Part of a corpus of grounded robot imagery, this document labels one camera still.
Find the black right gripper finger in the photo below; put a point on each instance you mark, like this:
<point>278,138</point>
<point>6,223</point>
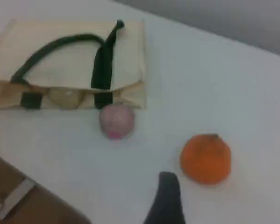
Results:
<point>168,205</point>

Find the beige pear toy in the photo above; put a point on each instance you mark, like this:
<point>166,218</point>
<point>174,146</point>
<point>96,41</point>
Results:
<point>65,98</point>

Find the orange tangerine with stem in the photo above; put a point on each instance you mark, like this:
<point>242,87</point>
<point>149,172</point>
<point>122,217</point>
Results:
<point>205,161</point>

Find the pink round peach toy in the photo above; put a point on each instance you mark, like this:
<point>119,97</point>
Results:
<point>116,121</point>

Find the brown cardboard box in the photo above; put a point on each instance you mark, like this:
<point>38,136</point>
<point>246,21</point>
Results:
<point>37,205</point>

